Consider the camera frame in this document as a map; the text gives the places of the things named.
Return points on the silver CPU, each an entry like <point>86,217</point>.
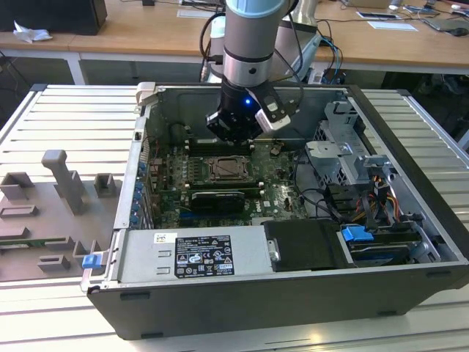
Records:
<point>229,168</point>

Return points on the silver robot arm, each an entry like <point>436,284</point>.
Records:
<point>249,36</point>

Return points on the black RAM slot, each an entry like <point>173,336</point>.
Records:
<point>220,184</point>
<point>198,145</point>
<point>253,189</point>
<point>198,141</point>
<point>198,152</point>
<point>198,149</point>

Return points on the CPU socket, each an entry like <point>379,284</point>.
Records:
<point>209,158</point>

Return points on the round silver coin battery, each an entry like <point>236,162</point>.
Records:
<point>275,148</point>

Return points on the black graphics card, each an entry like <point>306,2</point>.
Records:
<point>216,201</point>

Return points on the green motherboard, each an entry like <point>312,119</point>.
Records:
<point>278,194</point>

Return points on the grey plastic case latch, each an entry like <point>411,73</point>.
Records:
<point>144,91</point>

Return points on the silver perforated drive cage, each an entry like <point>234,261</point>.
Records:
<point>329,161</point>

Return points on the pale blue teach pendant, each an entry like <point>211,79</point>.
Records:
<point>311,51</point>

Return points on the wooden desk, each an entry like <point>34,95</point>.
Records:
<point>146,29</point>

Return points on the black plastic shroud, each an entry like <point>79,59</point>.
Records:
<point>304,245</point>

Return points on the silver labelled power supply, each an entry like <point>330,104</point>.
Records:
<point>146,256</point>

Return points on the hard disk in blue carrier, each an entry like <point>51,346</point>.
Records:
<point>357,234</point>

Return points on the white paper sheet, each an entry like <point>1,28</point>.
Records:
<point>392,25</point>

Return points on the black open PC case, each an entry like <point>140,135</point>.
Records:
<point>256,304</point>

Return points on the blue plastic latch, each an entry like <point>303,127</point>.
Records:
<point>90,261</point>

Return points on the black box on desk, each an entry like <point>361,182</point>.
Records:
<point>55,14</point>

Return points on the grey parts rack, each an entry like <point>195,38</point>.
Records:
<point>44,220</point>

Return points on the crumpled white paper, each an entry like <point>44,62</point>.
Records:
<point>33,34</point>

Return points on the black computer mouse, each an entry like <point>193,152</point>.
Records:
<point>459,32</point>

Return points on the green RAM stick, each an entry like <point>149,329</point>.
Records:
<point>22,242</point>

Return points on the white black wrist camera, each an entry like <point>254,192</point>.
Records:
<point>273,113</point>

